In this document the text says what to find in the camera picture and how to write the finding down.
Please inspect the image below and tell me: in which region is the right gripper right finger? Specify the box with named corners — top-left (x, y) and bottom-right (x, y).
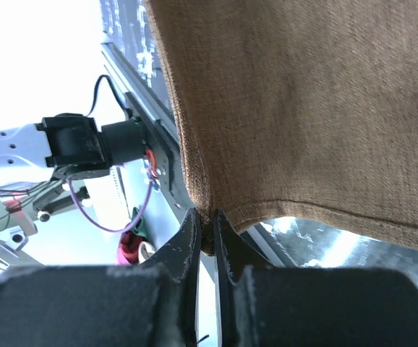
top-left (213, 211), bottom-right (418, 346)

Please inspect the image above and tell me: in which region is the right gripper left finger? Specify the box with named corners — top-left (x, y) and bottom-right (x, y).
top-left (0, 209), bottom-right (201, 346)

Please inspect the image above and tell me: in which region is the brown cloth napkin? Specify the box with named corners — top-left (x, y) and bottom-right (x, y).
top-left (145, 1), bottom-right (418, 252)

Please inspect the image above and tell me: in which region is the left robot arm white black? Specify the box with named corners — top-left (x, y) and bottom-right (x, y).
top-left (0, 113), bottom-right (145, 185)

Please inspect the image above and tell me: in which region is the black marble pattern mat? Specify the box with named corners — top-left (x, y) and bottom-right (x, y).
top-left (100, 0), bottom-right (172, 112)

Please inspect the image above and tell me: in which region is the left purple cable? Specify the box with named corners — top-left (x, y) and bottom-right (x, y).
top-left (67, 175), bottom-right (154, 233)

